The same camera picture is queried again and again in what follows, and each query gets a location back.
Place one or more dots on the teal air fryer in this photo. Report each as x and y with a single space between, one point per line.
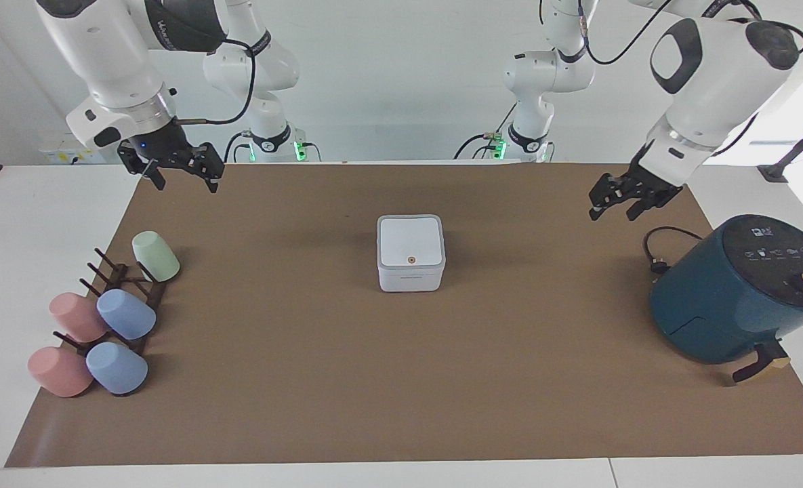
733 291

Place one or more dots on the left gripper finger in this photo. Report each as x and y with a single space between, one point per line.
645 203
608 190

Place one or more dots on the pink cup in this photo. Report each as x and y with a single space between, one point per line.
76 316
59 371

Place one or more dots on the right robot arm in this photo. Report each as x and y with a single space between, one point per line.
116 61

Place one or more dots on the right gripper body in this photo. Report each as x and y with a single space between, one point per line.
164 142

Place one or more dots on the pale green cup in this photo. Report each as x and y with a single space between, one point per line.
156 256

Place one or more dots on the dark wooden cup rack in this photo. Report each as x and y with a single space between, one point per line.
120 274

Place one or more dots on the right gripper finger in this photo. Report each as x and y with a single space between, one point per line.
135 159
210 163

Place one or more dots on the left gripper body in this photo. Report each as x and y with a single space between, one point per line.
652 183

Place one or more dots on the blue cup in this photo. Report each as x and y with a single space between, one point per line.
116 368
127 314

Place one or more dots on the white square trash can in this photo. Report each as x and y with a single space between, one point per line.
410 252

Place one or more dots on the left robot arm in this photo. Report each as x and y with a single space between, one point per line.
709 95

